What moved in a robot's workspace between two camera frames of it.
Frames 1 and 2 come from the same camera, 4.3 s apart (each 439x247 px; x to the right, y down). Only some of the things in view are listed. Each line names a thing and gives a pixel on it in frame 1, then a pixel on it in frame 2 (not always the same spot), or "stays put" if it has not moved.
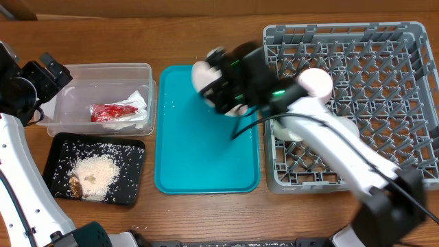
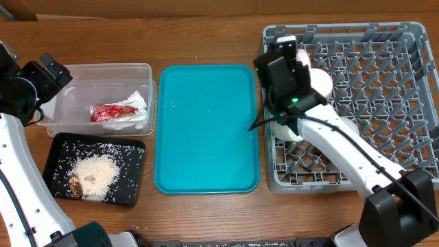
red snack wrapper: [105, 112] stays put
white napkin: [138, 120] stays put
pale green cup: [282, 133] stays put
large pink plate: [202, 75] -> [302, 55]
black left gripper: [49, 86] stays put
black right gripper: [221, 101] -> [301, 70]
